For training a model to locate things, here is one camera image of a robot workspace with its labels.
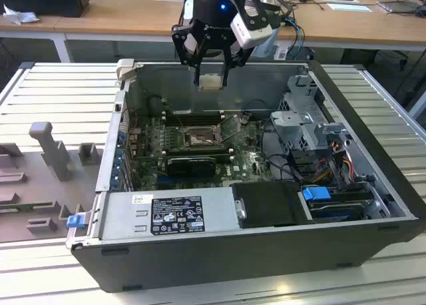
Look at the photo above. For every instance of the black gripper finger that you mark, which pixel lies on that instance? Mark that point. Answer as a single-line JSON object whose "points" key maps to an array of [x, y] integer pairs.
{"points": [[237, 57], [181, 45]]}

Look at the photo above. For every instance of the silver CPU plate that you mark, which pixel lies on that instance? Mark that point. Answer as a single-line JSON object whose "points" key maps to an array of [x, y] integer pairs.
{"points": [[210, 82]]}

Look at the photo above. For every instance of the black RAM slot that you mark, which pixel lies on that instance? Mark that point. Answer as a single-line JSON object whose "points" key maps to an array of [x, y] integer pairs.
{"points": [[193, 148], [223, 156], [193, 121], [193, 115]]}

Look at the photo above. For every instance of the CPU socket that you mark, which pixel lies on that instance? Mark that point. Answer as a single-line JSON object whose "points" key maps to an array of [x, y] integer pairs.
{"points": [[199, 140]]}

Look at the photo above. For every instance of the wooden desk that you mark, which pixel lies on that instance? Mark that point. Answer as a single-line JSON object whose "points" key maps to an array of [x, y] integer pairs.
{"points": [[133, 12]]}

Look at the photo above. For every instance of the round coin battery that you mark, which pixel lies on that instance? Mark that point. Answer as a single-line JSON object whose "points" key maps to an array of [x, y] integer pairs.
{"points": [[245, 118]]}

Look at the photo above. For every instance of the grey metal drive cage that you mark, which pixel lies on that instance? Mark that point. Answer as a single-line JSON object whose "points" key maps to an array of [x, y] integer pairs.
{"points": [[299, 125]]}

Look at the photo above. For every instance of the green motherboard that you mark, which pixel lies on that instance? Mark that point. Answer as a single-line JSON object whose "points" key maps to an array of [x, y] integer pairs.
{"points": [[243, 165]]}

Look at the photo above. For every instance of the black graphics card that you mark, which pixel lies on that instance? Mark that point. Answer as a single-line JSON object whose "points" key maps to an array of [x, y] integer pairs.
{"points": [[189, 168]]}

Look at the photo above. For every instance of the white paper sheet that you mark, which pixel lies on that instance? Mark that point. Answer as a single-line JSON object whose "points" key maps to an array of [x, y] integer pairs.
{"points": [[351, 7]]}

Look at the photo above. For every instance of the black plastic shroud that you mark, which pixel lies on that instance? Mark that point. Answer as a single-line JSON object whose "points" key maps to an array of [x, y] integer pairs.
{"points": [[269, 201]]}

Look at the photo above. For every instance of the blue disk carrier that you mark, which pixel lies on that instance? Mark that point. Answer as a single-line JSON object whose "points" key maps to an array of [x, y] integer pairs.
{"points": [[314, 193]]}

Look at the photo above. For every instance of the crumpled white paper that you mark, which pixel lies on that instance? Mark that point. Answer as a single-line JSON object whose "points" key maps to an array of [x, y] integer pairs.
{"points": [[21, 16]]}

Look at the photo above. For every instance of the grey tablet device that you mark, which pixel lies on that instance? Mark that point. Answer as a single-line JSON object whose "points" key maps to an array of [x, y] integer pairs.
{"points": [[397, 6]]}

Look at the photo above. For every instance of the silver power supply unit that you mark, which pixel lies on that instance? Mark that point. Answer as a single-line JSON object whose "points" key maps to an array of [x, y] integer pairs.
{"points": [[123, 218]]}

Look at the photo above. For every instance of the hard disk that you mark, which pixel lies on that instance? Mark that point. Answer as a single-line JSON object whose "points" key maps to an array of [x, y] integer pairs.
{"points": [[336, 212]]}

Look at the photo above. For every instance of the blue case latch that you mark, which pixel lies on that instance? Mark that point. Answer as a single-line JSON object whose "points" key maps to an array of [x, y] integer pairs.
{"points": [[75, 221]]}

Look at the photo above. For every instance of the black open PC case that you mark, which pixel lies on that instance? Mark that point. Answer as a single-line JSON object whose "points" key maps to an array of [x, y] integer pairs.
{"points": [[199, 261]]}

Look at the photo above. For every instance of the grey parts rack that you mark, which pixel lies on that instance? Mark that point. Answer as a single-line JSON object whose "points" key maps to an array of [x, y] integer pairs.
{"points": [[33, 191]]}

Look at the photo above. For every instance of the green RAM stick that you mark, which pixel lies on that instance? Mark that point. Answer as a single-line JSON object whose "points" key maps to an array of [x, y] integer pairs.
{"points": [[20, 207]]}

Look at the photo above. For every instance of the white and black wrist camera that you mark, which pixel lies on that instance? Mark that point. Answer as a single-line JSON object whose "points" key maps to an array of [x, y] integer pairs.
{"points": [[253, 25]]}

